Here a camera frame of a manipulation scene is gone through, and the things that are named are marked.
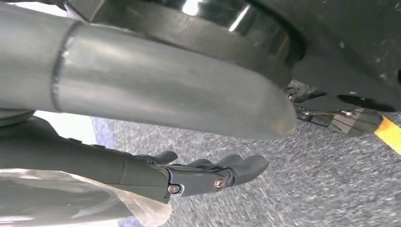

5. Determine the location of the metal robot foot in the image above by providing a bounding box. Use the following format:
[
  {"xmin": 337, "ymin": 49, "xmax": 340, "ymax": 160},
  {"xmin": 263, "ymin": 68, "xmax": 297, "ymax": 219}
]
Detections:
[{"xmin": 284, "ymin": 80, "xmax": 384, "ymax": 138}]

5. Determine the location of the dark grey robot leg shell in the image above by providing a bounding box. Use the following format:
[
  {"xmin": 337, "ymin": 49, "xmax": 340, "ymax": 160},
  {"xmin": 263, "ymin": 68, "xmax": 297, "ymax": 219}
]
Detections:
[{"xmin": 64, "ymin": 0, "xmax": 401, "ymax": 114}]

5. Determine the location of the clear plastic wrist cover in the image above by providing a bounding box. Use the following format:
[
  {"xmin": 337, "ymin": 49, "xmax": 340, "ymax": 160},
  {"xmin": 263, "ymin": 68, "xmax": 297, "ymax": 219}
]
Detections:
[{"xmin": 0, "ymin": 169, "xmax": 173, "ymax": 227}]

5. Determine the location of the yellow floor tape strip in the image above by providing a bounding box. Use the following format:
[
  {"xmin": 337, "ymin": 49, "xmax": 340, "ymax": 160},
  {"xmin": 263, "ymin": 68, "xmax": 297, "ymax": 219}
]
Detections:
[{"xmin": 374, "ymin": 115, "xmax": 401, "ymax": 156}]

